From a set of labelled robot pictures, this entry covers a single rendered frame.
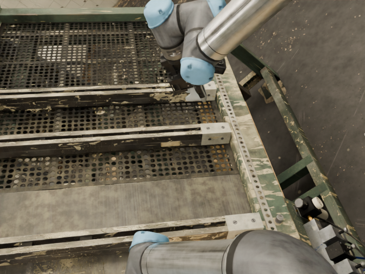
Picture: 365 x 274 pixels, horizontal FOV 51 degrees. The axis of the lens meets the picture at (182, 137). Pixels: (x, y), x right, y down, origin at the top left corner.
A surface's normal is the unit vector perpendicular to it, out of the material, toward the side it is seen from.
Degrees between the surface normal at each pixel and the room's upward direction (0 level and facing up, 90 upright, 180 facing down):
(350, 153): 0
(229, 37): 78
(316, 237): 0
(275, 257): 35
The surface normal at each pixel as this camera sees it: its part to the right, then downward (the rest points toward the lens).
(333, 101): -0.73, -0.39
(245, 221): 0.07, -0.69
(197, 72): -0.11, 0.88
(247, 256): -0.75, -0.58
